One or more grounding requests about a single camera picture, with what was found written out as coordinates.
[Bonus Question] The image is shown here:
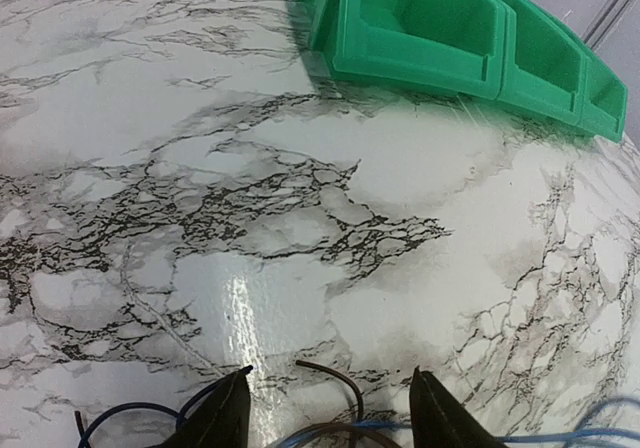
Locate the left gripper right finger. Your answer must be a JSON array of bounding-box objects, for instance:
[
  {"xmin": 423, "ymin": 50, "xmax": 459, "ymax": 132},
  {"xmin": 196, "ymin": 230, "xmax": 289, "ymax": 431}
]
[{"xmin": 409, "ymin": 367, "xmax": 505, "ymax": 448}]

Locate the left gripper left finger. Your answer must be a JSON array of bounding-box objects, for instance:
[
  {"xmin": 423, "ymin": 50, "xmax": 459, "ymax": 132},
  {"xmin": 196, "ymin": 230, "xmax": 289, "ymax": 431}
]
[{"xmin": 162, "ymin": 365, "xmax": 252, "ymax": 448}]

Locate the dark blue cable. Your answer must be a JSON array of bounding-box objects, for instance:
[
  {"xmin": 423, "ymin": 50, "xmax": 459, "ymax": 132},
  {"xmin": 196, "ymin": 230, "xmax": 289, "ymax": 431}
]
[{"xmin": 79, "ymin": 390, "xmax": 226, "ymax": 448}]

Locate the black cable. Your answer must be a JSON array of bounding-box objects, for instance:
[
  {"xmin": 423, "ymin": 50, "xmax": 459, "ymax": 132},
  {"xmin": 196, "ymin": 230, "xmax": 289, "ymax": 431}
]
[{"xmin": 73, "ymin": 359, "xmax": 406, "ymax": 448}]

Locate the light blue cable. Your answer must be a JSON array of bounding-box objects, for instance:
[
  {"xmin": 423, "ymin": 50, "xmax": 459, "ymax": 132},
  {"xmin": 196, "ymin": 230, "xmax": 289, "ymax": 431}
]
[{"xmin": 329, "ymin": 396, "xmax": 640, "ymax": 444}]

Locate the right green storage bin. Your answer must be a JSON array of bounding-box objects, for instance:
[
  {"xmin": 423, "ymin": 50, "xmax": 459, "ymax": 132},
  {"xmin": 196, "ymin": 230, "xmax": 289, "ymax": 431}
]
[{"xmin": 561, "ymin": 23, "xmax": 628, "ymax": 143}]

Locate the green storage bin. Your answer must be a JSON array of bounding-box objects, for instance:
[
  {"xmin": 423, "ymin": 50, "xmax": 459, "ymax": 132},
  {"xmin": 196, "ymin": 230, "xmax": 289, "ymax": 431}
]
[
  {"xmin": 496, "ymin": 0, "xmax": 586, "ymax": 126},
  {"xmin": 561, "ymin": 23, "xmax": 628, "ymax": 143},
  {"xmin": 296, "ymin": 0, "xmax": 507, "ymax": 100}
]

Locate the middle green storage bin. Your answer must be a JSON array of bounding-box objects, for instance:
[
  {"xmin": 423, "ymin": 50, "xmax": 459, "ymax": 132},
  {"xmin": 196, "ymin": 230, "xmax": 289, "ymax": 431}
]
[{"xmin": 496, "ymin": 0, "xmax": 586, "ymax": 126}]

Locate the left green storage bin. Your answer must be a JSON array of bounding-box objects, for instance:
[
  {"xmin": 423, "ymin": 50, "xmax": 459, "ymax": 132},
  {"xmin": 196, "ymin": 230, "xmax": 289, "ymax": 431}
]
[{"xmin": 296, "ymin": 0, "xmax": 507, "ymax": 100}]

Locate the right aluminium frame post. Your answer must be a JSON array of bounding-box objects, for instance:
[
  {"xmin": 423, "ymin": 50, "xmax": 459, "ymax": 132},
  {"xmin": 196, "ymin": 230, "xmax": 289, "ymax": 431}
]
[{"xmin": 582, "ymin": 0, "xmax": 637, "ymax": 51}]

